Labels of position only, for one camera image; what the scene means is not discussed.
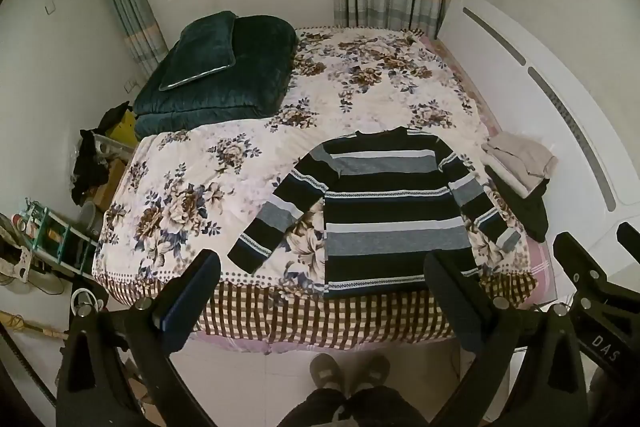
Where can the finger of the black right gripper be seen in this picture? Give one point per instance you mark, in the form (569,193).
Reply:
(605,316)
(629,238)

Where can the white bed headboard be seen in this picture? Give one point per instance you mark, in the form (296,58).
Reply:
(532,93)

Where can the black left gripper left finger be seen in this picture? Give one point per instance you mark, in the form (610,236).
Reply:
(93,389)

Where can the wooden broom handle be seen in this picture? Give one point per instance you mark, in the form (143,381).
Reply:
(18,324)

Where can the beige folded garment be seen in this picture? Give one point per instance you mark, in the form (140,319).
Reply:
(522,163)

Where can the black clothes pile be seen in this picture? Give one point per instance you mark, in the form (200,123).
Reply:
(91,172)

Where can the left grey slipper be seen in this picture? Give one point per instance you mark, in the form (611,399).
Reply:
(328,378)

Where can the floral bed cover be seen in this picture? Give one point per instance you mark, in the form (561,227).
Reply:
(322,214)

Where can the dark green folded quilt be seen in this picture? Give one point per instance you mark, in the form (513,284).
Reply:
(264,47)

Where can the right grey slipper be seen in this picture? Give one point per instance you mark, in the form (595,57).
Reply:
(373,373)

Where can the black grey striped sweater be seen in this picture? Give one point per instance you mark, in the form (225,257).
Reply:
(389,199)

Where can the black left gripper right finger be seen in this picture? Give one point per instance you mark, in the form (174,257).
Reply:
(550,389)

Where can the grey slipper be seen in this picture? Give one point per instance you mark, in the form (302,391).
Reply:
(328,378)
(373,373)

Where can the yellow box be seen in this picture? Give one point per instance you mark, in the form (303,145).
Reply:
(123,132)

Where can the wall light switch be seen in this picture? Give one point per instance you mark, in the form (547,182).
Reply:
(49,8)

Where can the dark green pillow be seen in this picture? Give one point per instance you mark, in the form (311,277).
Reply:
(203,49)

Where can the green storage rack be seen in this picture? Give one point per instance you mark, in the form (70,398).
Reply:
(55,240)

